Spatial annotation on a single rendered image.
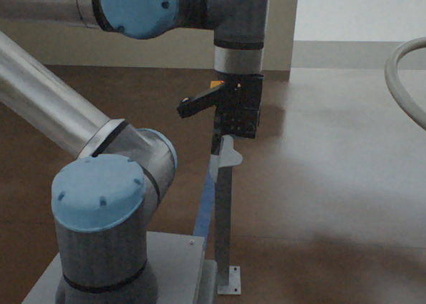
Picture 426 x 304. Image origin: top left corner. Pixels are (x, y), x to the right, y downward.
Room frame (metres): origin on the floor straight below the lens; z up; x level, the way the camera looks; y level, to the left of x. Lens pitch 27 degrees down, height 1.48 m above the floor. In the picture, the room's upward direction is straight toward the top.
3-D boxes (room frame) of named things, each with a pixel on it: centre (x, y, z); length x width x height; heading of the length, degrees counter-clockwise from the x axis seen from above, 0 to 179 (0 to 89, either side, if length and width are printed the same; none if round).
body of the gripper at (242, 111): (0.66, -0.05, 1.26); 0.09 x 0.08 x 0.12; 77
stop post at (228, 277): (1.46, -0.06, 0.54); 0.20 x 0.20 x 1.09; 87
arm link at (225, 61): (0.67, -0.05, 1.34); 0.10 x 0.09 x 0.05; 167
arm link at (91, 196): (0.53, 0.19, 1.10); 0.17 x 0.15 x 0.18; 171
